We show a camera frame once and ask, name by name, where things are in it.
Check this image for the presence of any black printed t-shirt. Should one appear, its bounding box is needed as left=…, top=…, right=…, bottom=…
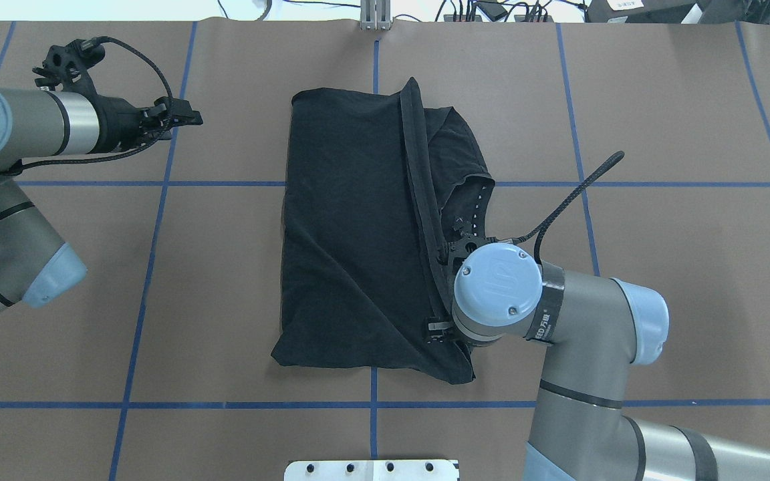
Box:
left=271, top=78, right=495, bottom=385

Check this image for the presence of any aluminium frame post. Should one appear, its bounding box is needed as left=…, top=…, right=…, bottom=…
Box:
left=360, top=0, right=393, bottom=31

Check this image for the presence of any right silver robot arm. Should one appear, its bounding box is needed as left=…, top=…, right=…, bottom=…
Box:
left=437, top=237, right=770, bottom=480

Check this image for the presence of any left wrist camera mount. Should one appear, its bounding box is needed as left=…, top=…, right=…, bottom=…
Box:
left=31, top=37, right=105, bottom=97

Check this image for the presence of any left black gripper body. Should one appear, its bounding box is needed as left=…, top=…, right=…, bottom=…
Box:
left=94, top=96, right=147, bottom=154

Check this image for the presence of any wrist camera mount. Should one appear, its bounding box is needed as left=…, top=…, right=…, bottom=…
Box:
left=31, top=37, right=105, bottom=97
left=436, top=216, right=499, bottom=268

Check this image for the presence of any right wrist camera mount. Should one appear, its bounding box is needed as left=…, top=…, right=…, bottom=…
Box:
left=436, top=216, right=499, bottom=268

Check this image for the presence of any black braided left cable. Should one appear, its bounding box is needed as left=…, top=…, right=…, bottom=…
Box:
left=0, top=36, right=175, bottom=178

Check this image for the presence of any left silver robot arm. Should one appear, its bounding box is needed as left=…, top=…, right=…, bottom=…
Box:
left=0, top=79, right=204, bottom=313

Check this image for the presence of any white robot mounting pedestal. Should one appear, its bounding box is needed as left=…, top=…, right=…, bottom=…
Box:
left=283, top=459, right=461, bottom=480

